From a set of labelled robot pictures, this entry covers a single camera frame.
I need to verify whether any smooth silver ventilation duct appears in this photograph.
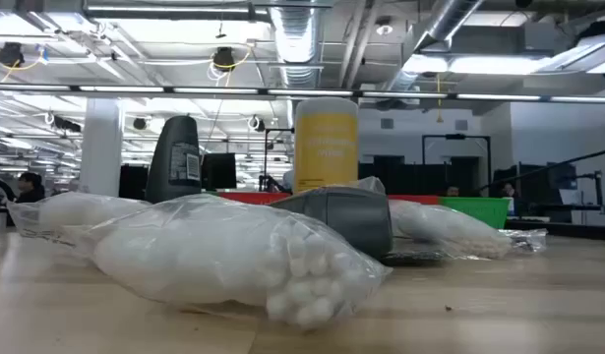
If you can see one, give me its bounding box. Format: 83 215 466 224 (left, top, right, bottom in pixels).
388 0 485 92

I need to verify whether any white pillar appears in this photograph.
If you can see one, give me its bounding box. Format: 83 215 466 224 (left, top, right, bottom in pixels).
78 97 124 198

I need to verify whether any black metal frame stand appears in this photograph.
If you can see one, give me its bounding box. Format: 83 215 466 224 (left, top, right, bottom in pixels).
421 134 493 196
264 128 296 193

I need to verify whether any clear bag of black items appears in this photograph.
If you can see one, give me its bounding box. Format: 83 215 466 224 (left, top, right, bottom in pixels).
380 238 480 266

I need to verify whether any clear bag of cotton swabs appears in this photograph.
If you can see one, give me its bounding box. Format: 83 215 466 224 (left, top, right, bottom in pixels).
388 196 549 261
6 191 153 247

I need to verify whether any black ceiling device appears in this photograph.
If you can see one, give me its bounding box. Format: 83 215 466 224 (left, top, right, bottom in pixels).
0 41 26 68
212 46 237 73

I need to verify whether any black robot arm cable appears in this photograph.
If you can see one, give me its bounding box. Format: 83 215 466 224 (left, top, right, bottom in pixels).
471 145 605 193

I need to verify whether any yellow disinfecting wipes canister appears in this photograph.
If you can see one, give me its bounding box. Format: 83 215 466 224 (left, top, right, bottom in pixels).
292 96 360 195

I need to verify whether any black computer monitor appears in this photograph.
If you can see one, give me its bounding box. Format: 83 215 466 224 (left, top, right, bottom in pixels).
546 161 578 191
202 152 238 192

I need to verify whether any clear bag of cotton balls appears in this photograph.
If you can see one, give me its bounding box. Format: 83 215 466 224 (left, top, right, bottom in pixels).
65 193 393 331

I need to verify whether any green plastic basket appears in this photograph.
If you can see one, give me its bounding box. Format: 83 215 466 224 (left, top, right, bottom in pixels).
438 196 513 230

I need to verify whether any ribbed silver ventilation duct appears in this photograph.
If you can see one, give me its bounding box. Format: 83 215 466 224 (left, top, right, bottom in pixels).
270 0 324 89

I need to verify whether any tall black cabinet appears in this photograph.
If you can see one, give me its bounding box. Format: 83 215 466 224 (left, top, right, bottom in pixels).
118 164 150 201

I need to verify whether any long ceiling light bar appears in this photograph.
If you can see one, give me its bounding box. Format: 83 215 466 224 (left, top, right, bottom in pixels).
0 82 605 104

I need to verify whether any dark grey deodorant stick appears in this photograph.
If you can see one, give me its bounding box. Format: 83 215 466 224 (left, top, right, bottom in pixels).
144 115 204 205
270 185 394 261

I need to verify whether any red plastic basket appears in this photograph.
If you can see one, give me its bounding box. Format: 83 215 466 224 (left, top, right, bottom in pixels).
217 191 292 206
388 194 441 207

